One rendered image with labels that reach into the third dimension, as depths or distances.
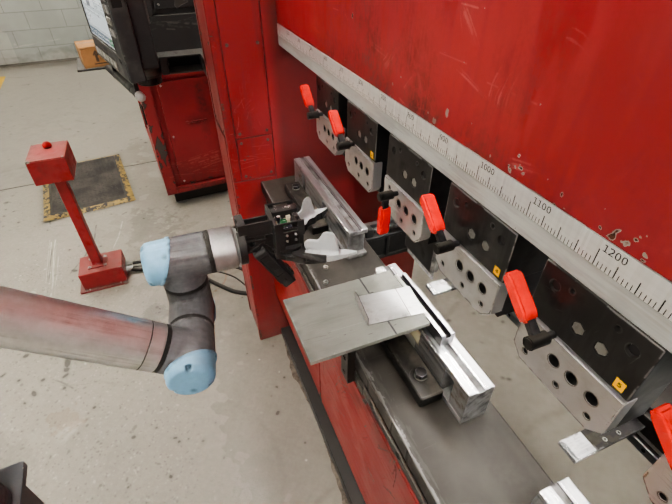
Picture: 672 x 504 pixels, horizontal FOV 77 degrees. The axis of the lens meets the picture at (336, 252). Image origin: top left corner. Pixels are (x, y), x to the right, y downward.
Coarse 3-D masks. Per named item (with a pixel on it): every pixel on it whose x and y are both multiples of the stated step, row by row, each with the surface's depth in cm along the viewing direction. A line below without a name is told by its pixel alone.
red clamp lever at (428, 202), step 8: (424, 200) 66; (432, 200) 66; (424, 208) 66; (432, 208) 66; (432, 216) 66; (440, 216) 66; (432, 224) 66; (440, 224) 66; (432, 232) 66; (440, 232) 66; (440, 240) 65; (448, 240) 66; (456, 240) 66; (440, 248) 65; (448, 248) 65
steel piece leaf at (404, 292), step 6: (402, 288) 95; (408, 288) 95; (402, 294) 94; (408, 294) 94; (414, 294) 94; (402, 300) 92; (408, 300) 92; (414, 300) 92; (408, 306) 91; (414, 306) 91; (420, 306) 91; (414, 312) 89; (420, 312) 89
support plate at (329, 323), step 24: (336, 288) 96; (360, 288) 96; (384, 288) 96; (288, 312) 90; (312, 312) 90; (336, 312) 90; (360, 312) 90; (312, 336) 85; (336, 336) 85; (360, 336) 85; (384, 336) 85; (312, 360) 80
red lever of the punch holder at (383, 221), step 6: (378, 192) 80; (384, 192) 80; (390, 192) 80; (396, 192) 81; (378, 198) 80; (384, 198) 80; (390, 198) 80; (384, 204) 81; (378, 210) 83; (384, 210) 82; (390, 210) 83; (378, 216) 83; (384, 216) 82; (378, 222) 84; (384, 222) 83; (378, 228) 85; (384, 228) 84
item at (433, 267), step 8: (408, 240) 89; (408, 248) 90; (416, 248) 87; (424, 248) 84; (432, 248) 81; (416, 256) 88; (424, 256) 85; (432, 256) 82; (424, 264) 85; (432, 264) 83; (432, 272) 84
